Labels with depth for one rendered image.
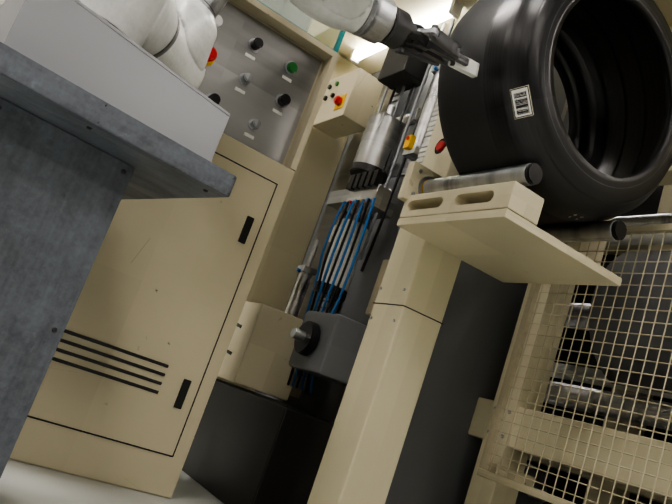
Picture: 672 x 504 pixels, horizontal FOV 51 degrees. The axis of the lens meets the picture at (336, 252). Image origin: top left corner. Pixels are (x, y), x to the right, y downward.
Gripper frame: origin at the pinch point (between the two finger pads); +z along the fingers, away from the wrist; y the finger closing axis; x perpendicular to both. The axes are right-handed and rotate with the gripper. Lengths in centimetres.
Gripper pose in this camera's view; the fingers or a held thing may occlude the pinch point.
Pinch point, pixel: (463, 64)
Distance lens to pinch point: 152.4
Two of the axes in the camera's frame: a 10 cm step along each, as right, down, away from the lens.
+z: 8.3, 2.6, 4.9
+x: -2.2, 9.7, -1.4
